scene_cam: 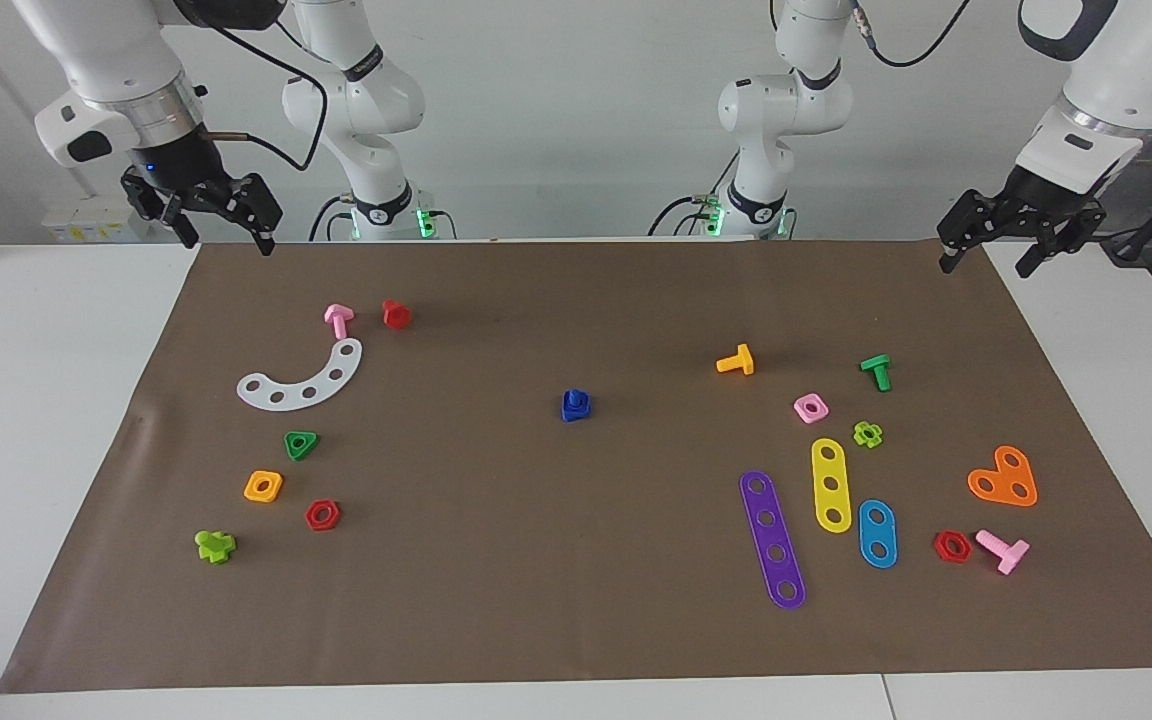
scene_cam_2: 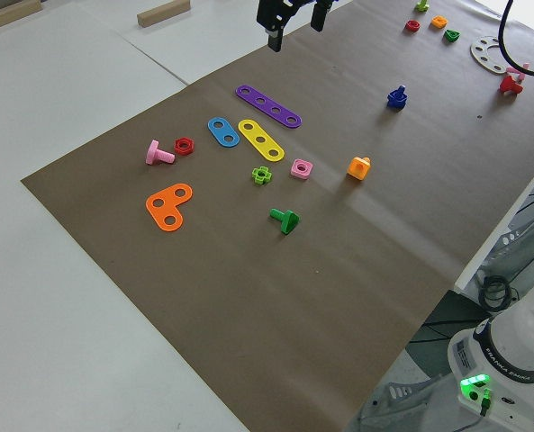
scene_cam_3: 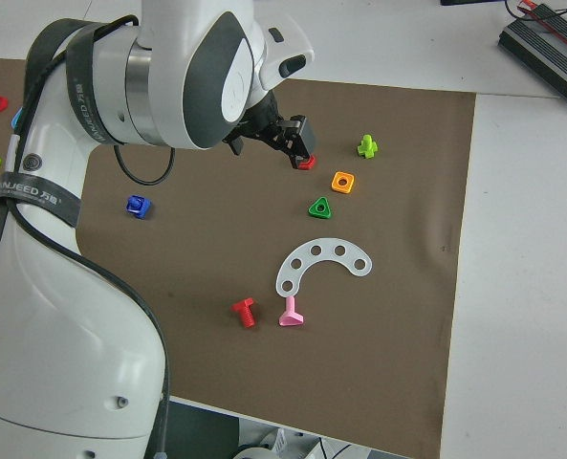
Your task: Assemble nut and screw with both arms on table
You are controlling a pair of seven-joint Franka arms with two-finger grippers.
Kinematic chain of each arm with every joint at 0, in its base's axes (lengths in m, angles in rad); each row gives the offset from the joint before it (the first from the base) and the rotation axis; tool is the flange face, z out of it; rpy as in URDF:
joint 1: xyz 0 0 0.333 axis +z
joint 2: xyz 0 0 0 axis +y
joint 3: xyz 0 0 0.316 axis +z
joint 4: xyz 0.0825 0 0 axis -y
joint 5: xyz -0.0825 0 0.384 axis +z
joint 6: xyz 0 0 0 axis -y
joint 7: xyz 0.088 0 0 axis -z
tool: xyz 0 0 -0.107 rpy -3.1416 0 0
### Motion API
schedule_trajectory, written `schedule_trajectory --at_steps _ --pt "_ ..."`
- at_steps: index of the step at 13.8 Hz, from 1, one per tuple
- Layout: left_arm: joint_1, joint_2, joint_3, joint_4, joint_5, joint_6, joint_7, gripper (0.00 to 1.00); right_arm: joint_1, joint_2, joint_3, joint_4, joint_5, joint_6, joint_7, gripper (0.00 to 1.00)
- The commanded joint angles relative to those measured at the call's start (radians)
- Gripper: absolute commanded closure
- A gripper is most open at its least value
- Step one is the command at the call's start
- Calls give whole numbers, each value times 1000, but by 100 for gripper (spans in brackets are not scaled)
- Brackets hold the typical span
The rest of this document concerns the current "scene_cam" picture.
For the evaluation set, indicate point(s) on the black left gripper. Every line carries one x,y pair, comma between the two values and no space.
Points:
1031,205

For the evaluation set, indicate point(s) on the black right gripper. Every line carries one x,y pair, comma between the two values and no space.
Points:
184,172

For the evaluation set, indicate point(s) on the blue square nut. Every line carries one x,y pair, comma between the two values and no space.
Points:
575,400

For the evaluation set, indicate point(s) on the blue triangle-head screw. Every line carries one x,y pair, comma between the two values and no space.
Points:
583,416

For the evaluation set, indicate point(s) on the pink plastic screw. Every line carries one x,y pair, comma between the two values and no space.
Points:
1008,553
339,320

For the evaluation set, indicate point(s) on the green plastic screw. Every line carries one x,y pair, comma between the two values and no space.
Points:
877,370

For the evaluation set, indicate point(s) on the red plastic screw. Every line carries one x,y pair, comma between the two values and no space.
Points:
396,316

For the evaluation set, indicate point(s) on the lime flower nut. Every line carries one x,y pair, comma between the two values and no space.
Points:
877,434

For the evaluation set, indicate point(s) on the green triangle nut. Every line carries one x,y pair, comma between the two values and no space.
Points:
310,438

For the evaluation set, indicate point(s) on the pink square nut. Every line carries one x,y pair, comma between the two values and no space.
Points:
822,412

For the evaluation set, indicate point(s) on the orange square nut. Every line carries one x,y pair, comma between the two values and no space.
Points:
251,488

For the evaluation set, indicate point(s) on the orange plastic screw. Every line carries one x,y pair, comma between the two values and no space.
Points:
739,362

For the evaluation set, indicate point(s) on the red hex nut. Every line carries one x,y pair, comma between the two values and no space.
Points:
966,548
334,516

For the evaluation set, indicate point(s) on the lime cross-head screw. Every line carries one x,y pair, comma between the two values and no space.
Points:
214,547

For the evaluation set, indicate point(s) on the white curved hole plate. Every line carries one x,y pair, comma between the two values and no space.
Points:
322,385

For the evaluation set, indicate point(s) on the orange heart-shaped plate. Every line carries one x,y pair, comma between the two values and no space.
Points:
1001,478

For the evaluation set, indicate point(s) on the yellow three-hole strip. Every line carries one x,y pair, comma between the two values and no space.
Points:
832,467

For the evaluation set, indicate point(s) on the blue two-hole strip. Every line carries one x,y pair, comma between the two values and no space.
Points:
877,534

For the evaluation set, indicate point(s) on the purple four-hole strip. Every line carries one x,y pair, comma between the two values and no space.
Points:
772,535

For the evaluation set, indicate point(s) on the brown table mat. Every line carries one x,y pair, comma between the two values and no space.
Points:
576,560

